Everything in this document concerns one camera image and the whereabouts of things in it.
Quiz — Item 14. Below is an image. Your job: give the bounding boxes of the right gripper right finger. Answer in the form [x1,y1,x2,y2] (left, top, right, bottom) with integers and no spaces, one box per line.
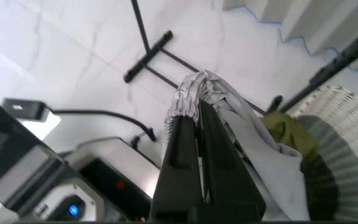
[196,100,267,219]

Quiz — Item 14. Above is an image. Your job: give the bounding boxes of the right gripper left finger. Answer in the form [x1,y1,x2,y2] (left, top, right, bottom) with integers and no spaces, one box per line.
[150,114,204,219]

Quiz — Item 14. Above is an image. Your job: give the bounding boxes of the pale grey shorts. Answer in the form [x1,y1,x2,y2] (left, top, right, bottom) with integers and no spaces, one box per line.
[161,69,311,222]

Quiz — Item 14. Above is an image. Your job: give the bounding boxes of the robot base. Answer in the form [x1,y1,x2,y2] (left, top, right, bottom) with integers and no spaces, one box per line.
[20,136,162,222]

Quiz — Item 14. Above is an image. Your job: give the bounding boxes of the black clothes rack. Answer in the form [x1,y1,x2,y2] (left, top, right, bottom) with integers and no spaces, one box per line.
[122,0,358,114]

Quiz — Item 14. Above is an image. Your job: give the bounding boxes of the white laundry basket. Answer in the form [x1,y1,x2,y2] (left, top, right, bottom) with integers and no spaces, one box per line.
[290,85,358,222]

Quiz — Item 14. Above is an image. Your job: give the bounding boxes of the green garment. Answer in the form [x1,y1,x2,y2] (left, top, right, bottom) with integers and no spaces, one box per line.
[259,111,319,161]

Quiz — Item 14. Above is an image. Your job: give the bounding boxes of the black cable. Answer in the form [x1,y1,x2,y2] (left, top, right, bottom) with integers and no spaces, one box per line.
[49,108,157,143]

